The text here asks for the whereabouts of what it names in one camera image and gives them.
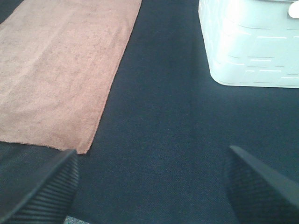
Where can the brown terry towel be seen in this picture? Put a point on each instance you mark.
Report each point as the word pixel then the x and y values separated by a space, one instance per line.
pixel 58 59

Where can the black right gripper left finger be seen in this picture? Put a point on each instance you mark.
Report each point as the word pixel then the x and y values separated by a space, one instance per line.
pixel 45 197

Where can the white plastic storage bin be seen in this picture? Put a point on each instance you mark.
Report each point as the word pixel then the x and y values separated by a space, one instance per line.
pixel 251 42

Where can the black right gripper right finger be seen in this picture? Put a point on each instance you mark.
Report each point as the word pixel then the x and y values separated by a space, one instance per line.
pixel 257 193

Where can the black table cover cloth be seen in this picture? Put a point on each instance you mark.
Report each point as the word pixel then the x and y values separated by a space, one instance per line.
pixel 159 151

